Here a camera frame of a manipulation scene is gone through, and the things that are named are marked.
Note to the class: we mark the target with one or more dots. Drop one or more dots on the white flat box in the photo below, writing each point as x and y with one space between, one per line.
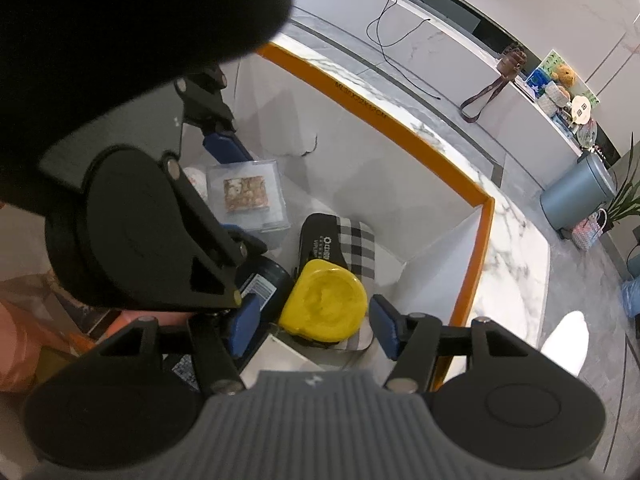
285 357

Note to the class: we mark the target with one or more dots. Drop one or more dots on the green potted plant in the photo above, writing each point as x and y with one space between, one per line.
625 200

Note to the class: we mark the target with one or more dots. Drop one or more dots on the plaid fabric pouch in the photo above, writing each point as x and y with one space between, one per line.
352 240

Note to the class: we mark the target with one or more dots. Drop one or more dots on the round white tag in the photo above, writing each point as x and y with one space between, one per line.
581 109

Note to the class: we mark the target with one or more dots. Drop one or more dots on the orange-rimmed white storage box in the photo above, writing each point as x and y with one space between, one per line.
400 185

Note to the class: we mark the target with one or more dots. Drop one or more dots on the grey-blue trash can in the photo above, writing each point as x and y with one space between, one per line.
577 195

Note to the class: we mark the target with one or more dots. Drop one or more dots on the blue patterned box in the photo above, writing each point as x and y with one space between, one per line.
537 81

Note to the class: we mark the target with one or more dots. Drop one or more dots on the green picture board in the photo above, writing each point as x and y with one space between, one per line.
582 72

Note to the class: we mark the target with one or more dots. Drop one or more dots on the dark blue bottle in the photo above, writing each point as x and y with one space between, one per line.
267 272

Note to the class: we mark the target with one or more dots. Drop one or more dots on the clear plastic case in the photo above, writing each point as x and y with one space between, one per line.
250 195

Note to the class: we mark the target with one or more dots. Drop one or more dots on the yellow round container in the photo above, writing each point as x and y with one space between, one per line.
325 300

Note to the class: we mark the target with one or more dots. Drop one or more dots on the woven pink basket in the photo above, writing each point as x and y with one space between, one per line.
589 230

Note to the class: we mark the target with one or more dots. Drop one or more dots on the orange plastic bag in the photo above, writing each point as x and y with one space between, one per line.
30 330

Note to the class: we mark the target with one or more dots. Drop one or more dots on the brown leather bag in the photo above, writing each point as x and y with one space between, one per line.
510 62

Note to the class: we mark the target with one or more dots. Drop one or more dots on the blue water jug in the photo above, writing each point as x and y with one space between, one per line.
631 296

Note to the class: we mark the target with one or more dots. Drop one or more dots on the white tv console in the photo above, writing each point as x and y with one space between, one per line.
450 55

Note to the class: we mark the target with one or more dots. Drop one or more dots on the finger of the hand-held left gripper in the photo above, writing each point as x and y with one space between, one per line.
225 147
240 247

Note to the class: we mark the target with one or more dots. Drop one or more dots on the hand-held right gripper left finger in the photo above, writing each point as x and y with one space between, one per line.
245 325

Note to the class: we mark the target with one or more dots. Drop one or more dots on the person's white-socked foot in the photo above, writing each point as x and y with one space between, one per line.
567 342

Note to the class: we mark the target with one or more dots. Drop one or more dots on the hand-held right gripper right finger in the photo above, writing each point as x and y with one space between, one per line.
385 325

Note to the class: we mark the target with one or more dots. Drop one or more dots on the white patterned jar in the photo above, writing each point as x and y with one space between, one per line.
552 96

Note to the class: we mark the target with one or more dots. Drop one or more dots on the yellow teddy bear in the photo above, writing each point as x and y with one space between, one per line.
564 76

